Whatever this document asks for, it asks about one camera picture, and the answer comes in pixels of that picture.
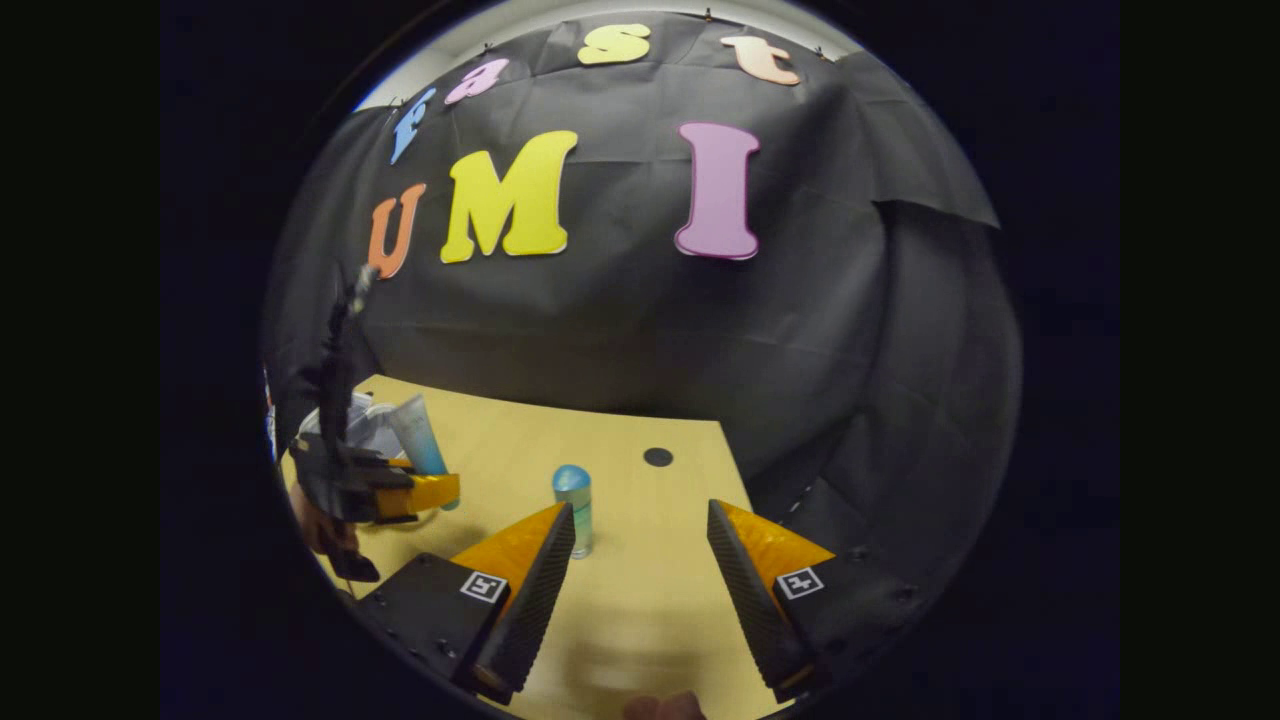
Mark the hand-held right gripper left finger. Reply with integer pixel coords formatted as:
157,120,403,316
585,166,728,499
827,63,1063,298
358,500,578,706

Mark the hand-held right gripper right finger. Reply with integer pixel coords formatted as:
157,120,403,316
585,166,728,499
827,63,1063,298
706,498,923,704

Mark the white and teal tube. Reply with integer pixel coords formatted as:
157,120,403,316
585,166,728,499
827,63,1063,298
388,393,461,513

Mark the blue capped bottle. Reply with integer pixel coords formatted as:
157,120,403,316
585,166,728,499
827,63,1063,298
552,464,595,560

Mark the black backdrop cloth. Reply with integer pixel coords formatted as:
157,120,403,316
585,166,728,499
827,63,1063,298
262,12,1023,561

